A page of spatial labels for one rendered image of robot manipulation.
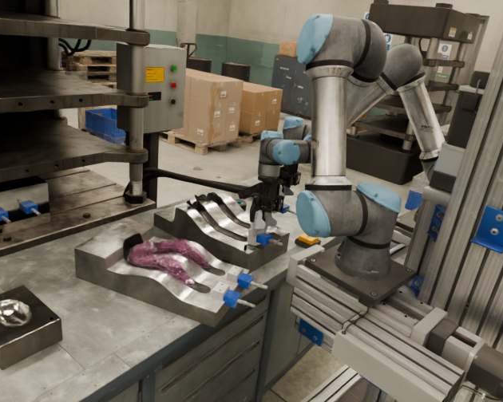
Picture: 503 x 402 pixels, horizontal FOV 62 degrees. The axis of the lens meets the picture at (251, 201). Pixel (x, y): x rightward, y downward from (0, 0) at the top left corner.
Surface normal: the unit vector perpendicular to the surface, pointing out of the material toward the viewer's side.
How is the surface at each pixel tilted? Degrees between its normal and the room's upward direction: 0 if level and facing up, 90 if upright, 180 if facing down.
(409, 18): 90
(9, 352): 90
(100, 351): 0
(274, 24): 90
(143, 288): 90
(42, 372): 0
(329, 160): 72
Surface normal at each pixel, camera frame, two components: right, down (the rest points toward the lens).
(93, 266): -0.36, 0.32
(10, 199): 0.77, 0.33
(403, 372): 0.11, -0.92
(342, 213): 0.33, 0.05
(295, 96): -0.64, 0.22
